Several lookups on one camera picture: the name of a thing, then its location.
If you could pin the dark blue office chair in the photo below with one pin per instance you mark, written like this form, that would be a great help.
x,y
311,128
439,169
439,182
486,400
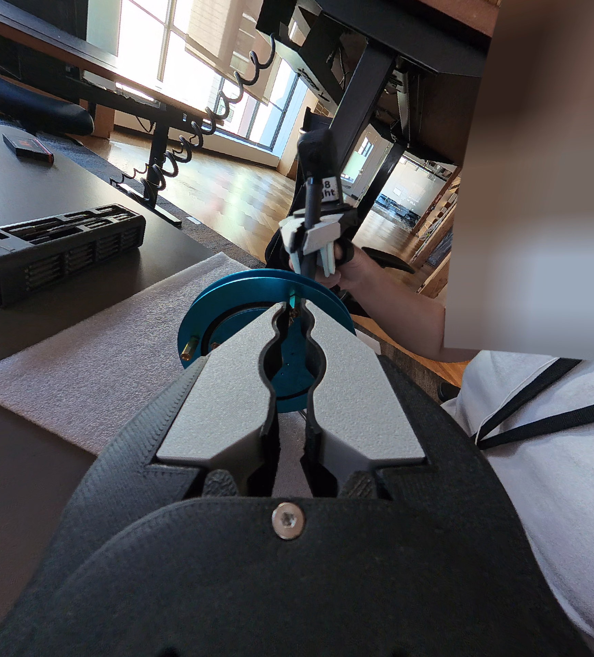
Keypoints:
x,y
30,105

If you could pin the person's white shirt torso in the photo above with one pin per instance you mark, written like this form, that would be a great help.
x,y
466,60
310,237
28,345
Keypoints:
x,y
558,487

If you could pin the black precision screwdriver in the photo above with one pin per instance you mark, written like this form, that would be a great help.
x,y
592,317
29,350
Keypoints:
x,y
313,205

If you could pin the dark grey desk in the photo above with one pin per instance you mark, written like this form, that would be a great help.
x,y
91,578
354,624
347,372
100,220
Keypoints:
x,y
20,487

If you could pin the large window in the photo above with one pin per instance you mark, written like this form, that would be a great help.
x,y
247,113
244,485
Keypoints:
x,y
138,41

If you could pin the small black box red print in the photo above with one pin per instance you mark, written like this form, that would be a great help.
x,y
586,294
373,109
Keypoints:
x,y
27,148

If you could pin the black standing desk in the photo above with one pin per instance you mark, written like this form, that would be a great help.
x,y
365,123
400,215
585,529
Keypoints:
x,y
363,102

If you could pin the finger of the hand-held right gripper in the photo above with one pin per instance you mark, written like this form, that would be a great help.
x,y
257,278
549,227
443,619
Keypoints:
x,y
291,233
325,236

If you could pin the black screwdriver bit case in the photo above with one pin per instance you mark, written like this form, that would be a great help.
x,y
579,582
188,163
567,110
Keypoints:
x,y
71,262

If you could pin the person's right forearm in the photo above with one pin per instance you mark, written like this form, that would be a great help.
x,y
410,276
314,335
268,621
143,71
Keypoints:
x,y
409,323

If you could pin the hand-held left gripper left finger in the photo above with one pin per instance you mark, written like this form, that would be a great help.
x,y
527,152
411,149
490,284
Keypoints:
x,y
214,410

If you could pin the person's right hand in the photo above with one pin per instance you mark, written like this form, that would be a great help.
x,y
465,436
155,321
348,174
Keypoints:
x,y
358,269

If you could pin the white foam mat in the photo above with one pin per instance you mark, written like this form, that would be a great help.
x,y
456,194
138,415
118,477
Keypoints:
x,y
71,369

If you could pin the wooden background desk black legs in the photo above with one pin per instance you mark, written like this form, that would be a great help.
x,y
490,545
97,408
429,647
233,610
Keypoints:
x,y
158,149

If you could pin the blue metal wheel assembly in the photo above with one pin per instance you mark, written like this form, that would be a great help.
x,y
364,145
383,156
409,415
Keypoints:
x,y
220,297

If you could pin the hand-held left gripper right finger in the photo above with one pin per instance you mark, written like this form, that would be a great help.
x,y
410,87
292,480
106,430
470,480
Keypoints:
x,y
368,410

